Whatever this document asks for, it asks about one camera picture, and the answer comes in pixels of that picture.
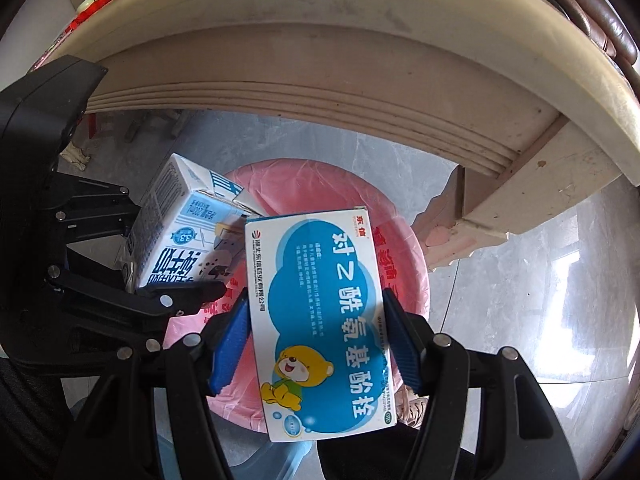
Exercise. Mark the person's beige shoe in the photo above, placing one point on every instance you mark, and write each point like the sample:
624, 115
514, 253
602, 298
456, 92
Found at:
412, 410

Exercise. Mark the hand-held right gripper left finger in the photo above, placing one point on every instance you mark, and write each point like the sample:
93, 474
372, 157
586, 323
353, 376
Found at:
230, 345

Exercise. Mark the red plastic tray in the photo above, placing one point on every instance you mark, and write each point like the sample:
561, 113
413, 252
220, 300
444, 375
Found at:
80, 20

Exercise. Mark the person's leg in black pants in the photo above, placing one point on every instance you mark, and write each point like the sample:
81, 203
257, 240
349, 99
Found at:
360, 460

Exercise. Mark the brown leather armchair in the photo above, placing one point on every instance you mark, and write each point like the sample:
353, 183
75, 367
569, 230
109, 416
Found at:
600, 25

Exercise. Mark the beige wooden coffee table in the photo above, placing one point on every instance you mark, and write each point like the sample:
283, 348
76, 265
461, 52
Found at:
350, 60

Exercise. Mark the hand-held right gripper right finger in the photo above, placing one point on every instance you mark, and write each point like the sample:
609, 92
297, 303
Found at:
402, 345

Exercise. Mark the pink lined trash bin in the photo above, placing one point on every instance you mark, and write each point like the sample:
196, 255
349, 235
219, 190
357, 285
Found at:
320, 185

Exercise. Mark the blue medicine box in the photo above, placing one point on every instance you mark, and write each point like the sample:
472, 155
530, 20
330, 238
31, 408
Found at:
320, 310

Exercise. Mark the white blue milk carton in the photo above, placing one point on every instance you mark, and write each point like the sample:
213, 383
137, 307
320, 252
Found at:
170, 220

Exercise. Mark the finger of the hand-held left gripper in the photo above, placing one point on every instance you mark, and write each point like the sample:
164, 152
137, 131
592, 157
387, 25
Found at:
150, 302
95, 210

